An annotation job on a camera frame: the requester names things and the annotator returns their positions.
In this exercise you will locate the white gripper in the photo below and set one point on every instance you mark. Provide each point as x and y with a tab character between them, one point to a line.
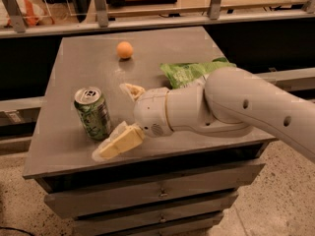
150	111

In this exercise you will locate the green soda can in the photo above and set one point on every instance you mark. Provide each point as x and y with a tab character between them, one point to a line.
92	110

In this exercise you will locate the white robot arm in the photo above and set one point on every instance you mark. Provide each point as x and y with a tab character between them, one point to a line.
228	101

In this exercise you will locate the green chip bag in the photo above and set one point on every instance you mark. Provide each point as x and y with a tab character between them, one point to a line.
183	75

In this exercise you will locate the orange fruit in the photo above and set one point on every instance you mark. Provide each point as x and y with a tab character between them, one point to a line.
124	50

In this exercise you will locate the top drawer knob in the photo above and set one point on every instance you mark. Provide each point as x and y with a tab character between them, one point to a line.
163	194

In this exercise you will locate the orange white cloth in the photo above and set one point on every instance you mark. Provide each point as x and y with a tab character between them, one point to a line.
30	11

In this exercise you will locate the grey metal bracket middle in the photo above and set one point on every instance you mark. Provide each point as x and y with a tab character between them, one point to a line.
101	13

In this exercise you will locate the grey metal bracket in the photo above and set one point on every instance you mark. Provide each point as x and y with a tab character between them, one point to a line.
17	21
101	13
214	9

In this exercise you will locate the grey metal bracket right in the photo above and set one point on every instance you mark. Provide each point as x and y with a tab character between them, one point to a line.
214	9

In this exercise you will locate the grey metal bracket left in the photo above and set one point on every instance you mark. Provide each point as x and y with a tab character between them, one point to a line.
17	21

